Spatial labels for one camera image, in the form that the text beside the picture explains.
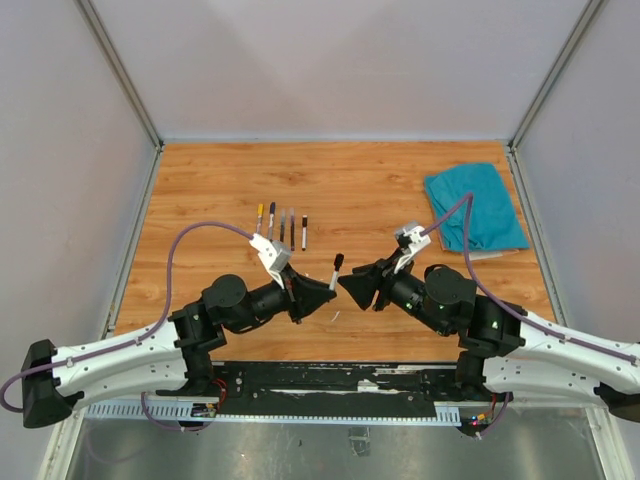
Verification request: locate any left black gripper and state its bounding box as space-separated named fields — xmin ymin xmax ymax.
xmin=228 ymin=264 xmax=338 ymax=333

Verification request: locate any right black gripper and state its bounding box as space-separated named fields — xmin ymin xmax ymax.
xmin=338 ymin=245 xmax=451 ymax=335

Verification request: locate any white marker black tip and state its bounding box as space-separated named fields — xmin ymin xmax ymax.
xmin=329 ymin=265 xmax=341 ymax=291

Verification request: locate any small white pen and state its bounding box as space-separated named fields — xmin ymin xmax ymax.
xmin=301 ymin=215 xmax=308 ymax=251

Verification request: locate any dark blue-green gel pen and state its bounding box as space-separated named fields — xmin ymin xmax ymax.
xmin=279 ymin=208 xmax=287 ymax=244

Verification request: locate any purple gel pen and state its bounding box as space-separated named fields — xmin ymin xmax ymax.
xmin=289 ymin=207 xmax=296 ymax=251

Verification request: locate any white marker blue end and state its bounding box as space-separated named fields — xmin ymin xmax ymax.
xmin=267 ymin=202 xmax=276 ymax=241

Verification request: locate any yellow capped white marker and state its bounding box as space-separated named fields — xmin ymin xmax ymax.
xmin=255 ymin=203 xmax=264 ymax=235

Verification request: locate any black pen cap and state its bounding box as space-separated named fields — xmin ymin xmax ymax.
xmin=334 ymin=253 xmax=344 ymax=271

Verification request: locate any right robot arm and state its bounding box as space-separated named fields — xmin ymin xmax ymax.
xmin=338 ymin=253 xmax=639 ymax=422

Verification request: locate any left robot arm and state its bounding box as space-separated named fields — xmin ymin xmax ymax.
xmin=21 ymin=267 xmax=336 ymax=429

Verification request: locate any teal cloth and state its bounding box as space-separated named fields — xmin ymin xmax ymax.
xmin=424 ymin=163 xmax=529 ymax=251

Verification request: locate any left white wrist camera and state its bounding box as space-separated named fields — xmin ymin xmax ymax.
xmin=249 ymin=234 xmax=292 ymax=283

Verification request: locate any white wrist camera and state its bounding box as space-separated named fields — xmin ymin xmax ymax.
xmin=249 ymin=234 xmax=292 ymax=283
xmin=394 ymin=221 xmax=431 ymax=274

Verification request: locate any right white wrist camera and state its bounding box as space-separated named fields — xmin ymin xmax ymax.
xmin=394 ymin=221 xmax=431 ymax=274

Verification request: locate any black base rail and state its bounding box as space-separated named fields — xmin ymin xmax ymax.
xmin=213 ymin=361 xmax=491 ymax=420

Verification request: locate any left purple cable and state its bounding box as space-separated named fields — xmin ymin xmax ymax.
xmin=0 ymin=221 xmax=256 ymax=414

